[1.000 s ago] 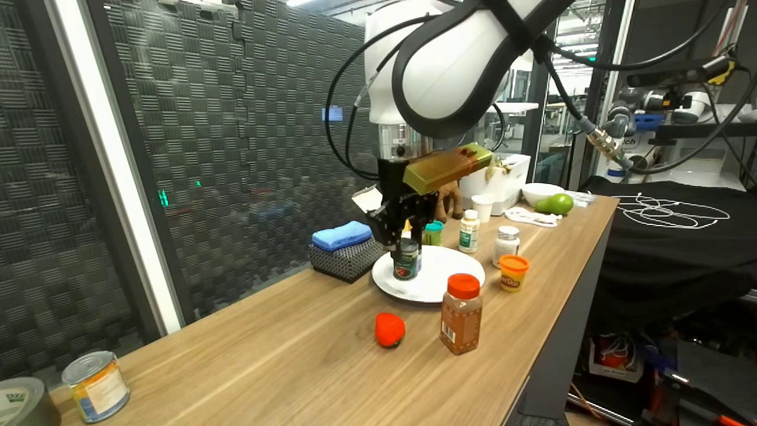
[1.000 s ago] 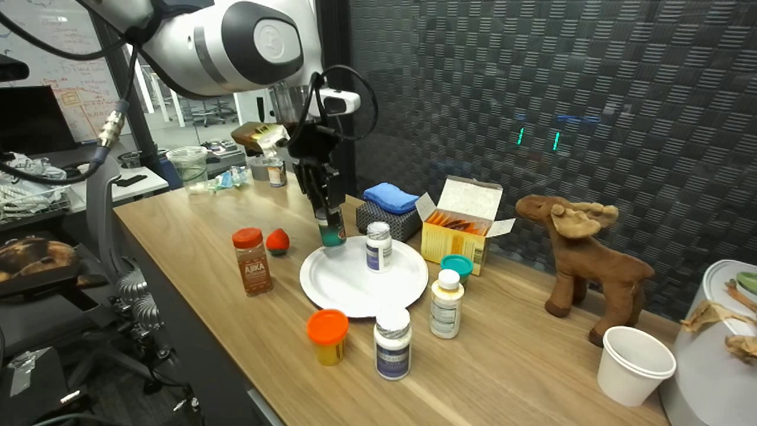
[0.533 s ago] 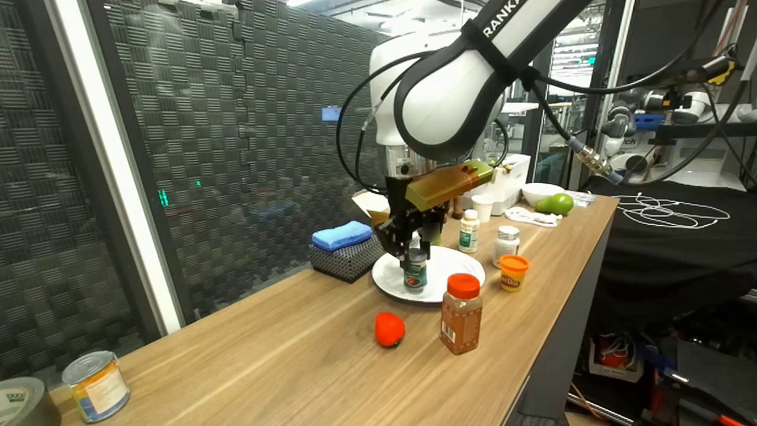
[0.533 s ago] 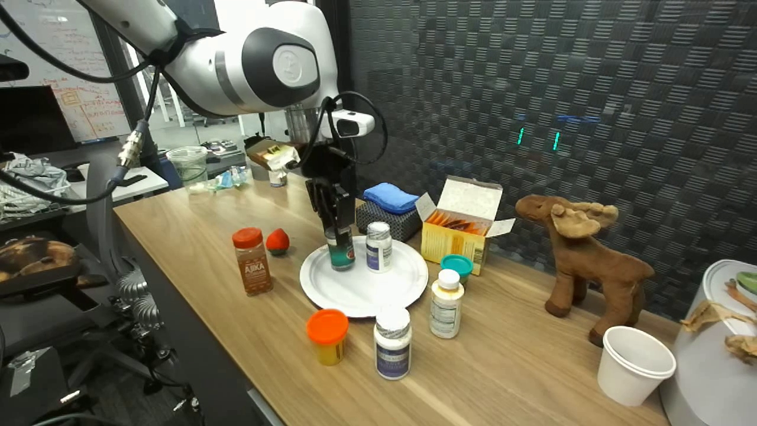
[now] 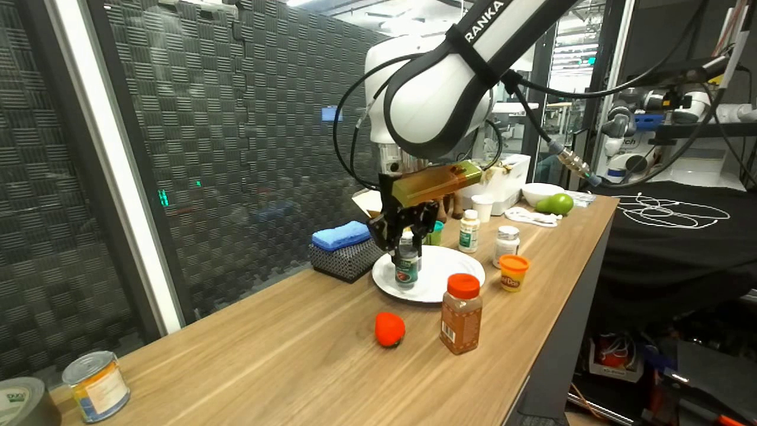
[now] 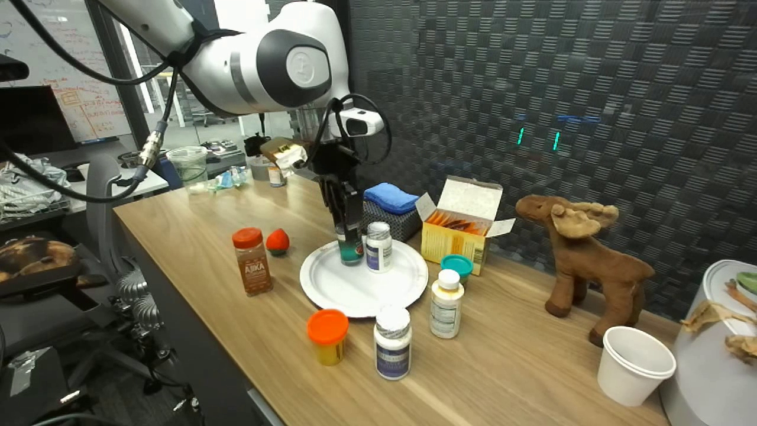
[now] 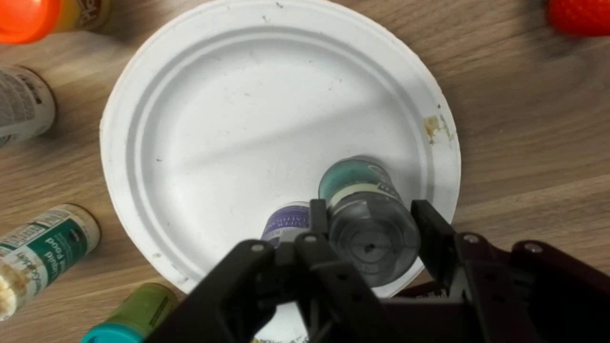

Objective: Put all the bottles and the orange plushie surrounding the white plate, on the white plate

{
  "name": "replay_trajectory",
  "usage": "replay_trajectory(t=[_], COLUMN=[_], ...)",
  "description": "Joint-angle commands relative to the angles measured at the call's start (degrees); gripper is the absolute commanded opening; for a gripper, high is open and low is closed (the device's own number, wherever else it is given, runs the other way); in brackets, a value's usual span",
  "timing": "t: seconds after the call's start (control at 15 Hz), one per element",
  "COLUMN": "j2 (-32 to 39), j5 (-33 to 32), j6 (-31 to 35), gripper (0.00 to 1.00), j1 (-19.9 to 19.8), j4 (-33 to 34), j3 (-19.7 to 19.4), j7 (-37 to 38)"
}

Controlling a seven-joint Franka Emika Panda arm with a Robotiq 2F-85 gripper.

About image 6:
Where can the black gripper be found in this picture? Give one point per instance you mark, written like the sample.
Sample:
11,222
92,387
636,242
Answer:
335,164

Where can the small green labelled jar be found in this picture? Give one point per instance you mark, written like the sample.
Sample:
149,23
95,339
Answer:
351,255

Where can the white bottle purple label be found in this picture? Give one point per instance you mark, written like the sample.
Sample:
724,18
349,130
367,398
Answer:
378,246

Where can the spice bottle orange lid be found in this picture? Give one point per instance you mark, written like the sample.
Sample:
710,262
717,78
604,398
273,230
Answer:
254,267

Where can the small orange cup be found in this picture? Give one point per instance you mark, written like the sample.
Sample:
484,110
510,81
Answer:
326,336

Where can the slim white bottle green label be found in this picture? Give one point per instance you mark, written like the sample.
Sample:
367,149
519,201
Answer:
445,306

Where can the large white bottle blue label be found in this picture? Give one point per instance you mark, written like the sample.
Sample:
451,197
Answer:
393,345

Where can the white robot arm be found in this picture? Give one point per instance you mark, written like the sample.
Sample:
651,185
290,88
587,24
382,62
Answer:
261,62

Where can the white paper plate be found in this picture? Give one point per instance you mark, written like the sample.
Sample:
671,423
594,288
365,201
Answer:
355,295

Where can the brown moose plushie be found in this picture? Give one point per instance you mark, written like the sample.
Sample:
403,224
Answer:
591,264

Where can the blue folded cloth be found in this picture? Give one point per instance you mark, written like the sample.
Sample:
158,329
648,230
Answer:
393,197

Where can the grey foam block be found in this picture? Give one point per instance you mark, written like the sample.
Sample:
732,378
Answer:
403,225

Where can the red tomato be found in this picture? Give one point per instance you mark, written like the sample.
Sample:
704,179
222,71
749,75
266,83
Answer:
278,242

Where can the tin can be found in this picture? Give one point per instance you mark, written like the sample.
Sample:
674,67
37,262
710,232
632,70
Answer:
276,175

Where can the open yellow cardboard box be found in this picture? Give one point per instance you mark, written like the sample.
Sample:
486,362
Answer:
452,241

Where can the clear plastic bottle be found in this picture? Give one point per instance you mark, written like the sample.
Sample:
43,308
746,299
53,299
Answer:
227,180

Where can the clear plastic container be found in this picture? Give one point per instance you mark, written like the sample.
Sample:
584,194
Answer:
190,164

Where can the white side desk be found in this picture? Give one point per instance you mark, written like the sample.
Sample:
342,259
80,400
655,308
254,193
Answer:
155,190

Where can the brown patterned cushion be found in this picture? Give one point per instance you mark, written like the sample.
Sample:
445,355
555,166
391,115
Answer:
37,259

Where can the crumpled grey cloth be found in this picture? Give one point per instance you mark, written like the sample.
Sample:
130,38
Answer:
31,190

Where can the white paper cup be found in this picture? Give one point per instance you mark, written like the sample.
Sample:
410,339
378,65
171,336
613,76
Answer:
632,370

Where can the black monitor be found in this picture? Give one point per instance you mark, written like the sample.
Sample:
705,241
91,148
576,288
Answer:
31,119

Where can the white bucket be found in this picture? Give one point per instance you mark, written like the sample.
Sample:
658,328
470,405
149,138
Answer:
710,370

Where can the green flat object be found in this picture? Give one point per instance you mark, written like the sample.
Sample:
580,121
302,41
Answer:
749,282

